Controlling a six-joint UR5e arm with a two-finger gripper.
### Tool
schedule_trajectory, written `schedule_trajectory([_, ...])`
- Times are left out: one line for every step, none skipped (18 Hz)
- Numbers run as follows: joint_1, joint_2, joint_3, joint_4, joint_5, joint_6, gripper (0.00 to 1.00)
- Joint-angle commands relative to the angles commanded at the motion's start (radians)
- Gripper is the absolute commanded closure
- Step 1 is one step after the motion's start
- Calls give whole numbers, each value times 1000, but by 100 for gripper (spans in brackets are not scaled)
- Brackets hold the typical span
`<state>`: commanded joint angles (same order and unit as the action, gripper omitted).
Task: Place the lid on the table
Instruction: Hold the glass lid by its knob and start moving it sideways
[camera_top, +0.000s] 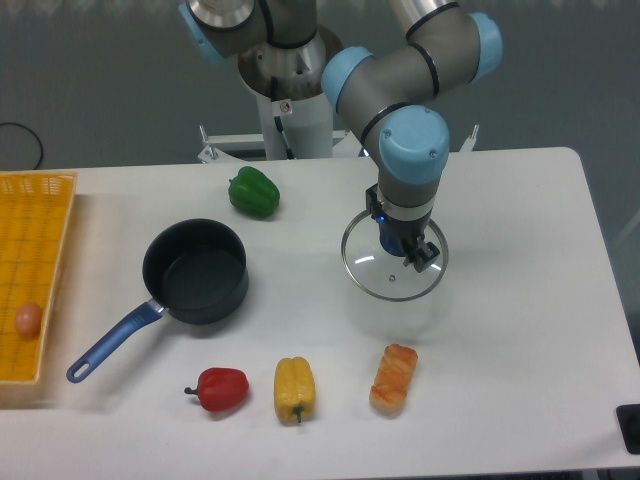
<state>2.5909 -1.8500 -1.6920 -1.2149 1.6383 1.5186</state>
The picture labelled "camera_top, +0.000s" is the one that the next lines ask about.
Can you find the brown egg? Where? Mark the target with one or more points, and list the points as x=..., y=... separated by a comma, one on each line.
x=28, y=320

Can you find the red bell pepper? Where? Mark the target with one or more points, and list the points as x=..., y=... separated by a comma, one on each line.
x=220, y=389

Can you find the glass lid with blue knob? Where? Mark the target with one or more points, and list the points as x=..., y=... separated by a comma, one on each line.
x=383, y=275

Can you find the black saucepan with blue handle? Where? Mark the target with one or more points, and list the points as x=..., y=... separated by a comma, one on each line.
x=195, y=271

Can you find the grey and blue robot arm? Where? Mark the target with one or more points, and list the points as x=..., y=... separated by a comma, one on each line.
x=413, y=145

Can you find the orange shrimp sushi piece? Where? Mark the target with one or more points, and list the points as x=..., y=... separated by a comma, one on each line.
x=391, y=384

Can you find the green bell pepper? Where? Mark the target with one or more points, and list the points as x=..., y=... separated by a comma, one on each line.
x=253, y=193

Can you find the black object at table edge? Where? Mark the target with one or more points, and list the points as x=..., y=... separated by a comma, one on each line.
x=628, y=420

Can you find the yellow plastic basket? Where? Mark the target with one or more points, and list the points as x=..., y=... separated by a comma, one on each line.
x=35, y=214

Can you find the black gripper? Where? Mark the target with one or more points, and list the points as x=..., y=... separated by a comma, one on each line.
x=404, y=228

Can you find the yellow bell pepper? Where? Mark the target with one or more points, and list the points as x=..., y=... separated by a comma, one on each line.
x=294, y=390

